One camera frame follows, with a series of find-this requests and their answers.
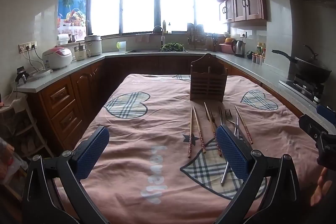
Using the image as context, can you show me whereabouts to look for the black clamp gadget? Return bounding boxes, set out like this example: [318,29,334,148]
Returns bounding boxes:
[15,66,30,84]

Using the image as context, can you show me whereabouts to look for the pink plastic basin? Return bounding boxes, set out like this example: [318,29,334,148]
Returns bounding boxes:
[219,43,235,54]

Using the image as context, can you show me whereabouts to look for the kitchen sink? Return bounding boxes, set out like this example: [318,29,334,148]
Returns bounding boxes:
[126,49,188,54]

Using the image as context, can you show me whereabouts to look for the metal spoon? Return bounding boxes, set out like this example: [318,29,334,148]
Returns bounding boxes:
[220,112,241,186]

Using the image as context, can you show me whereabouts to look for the wooden utensil holder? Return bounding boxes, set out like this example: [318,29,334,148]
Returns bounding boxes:
[190,53,228,103]

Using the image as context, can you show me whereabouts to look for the group of seasoning bottles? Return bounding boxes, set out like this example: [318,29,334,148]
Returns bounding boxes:
[252,42,266,65]

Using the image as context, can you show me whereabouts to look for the tropical fruit wall poster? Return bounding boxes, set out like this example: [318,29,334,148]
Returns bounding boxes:
[57,0,89,37]

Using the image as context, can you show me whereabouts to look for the gas stove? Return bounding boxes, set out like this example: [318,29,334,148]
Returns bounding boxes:
[279,74,326,107]

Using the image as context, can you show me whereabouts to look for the green leafy vegetables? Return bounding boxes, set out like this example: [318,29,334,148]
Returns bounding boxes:
[161,42,186,52]

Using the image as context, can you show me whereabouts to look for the metal sink faucet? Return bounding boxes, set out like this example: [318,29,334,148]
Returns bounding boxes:
[153,26,165,51]

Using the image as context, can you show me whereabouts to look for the wall socket strip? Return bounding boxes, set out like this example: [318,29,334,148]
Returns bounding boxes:
[18,41,38,53]

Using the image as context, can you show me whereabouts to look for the knife block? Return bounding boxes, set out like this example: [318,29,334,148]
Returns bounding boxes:
[211,33,219,52]

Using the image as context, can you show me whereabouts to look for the metal dish rack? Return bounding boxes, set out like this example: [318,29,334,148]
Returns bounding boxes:
[187,23,208,50]

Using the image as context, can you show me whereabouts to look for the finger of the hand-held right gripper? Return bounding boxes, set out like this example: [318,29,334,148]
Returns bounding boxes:
[299,114,329,140]
[316,104,336,125]

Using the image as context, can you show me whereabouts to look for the small white electric pot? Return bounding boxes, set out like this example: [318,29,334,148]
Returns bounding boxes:
[73,43,91,61]

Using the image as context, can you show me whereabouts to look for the steel electric kettle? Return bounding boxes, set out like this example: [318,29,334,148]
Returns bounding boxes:
[231,40,247,58]

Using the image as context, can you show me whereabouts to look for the large white rice cooker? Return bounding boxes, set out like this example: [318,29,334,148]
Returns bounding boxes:
[84,35,103,57]

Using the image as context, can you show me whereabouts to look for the wooden lower cabinets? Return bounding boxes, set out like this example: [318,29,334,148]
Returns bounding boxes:
[26,55,302,156]

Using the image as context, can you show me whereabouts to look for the person's right hand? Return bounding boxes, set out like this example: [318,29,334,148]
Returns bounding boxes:
[311,168,329,207]

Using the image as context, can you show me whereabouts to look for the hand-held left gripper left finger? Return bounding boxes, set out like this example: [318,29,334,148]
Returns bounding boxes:
[22,126,111,224]

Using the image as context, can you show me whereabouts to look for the white and pink rice cooker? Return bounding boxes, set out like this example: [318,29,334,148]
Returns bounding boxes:
[42,47,73,69]

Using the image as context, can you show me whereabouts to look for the white storage rack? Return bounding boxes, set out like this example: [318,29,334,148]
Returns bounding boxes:
[0,92,51,161]

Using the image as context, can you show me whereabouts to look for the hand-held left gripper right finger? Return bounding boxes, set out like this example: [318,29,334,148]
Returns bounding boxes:
[215,124,301,224]

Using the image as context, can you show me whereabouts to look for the kitchen window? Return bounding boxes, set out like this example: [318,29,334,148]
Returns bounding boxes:
[88,0,229,39]

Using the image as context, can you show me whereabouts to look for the pink heart printed blanket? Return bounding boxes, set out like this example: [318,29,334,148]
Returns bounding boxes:
[54,73,326,224]

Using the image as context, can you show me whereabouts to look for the black wok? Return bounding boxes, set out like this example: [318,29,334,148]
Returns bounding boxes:
[272,44,333,83]

